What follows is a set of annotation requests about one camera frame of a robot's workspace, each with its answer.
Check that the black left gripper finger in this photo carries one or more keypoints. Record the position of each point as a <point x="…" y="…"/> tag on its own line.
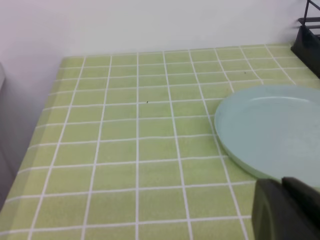
<point x="286" y="210"/>

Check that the light green plate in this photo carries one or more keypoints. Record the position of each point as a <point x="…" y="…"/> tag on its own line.
<point x="272" y="131"/>

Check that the green checkered tablecloth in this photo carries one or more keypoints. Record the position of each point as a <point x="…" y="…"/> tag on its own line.
<point x="126" y="149"/>

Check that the black wire dish rack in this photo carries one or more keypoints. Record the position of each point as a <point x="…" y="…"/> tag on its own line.
<point x="307" y="43"/>

